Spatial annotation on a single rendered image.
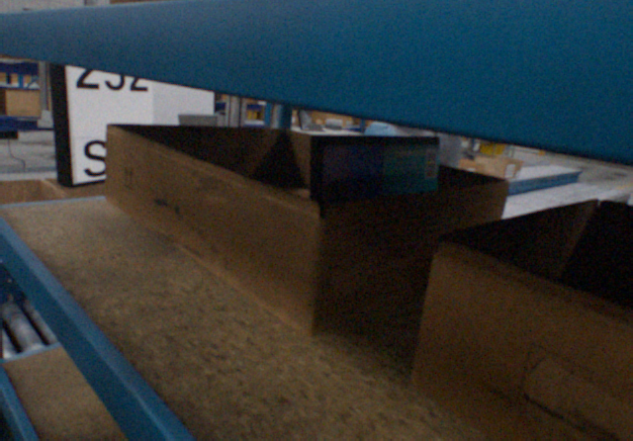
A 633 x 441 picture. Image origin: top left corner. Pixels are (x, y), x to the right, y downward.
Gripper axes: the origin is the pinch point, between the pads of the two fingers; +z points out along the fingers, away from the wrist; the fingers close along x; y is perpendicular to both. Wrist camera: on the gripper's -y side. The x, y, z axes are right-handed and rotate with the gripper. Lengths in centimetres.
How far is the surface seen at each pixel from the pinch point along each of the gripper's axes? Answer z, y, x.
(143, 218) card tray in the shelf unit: -2, 84, -115
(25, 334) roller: 54, -4, -102
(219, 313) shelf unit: -1, 105, -121
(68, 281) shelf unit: -1, 93, -127
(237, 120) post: -8, 34, -59
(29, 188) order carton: 25, -58, -80
